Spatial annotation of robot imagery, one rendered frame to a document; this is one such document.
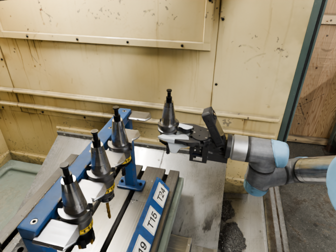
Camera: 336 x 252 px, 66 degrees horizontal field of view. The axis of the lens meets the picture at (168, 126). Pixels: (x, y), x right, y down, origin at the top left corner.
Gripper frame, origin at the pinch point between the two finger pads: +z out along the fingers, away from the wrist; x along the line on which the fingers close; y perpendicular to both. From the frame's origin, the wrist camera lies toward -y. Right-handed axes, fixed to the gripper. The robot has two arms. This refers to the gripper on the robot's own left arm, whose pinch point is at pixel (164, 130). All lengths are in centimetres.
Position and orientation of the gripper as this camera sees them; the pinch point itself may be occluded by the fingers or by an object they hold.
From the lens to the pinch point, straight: 77.8
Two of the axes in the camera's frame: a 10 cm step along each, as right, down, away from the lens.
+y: -0.3, 8.5, 5.2
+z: -9.7, -1.5, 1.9
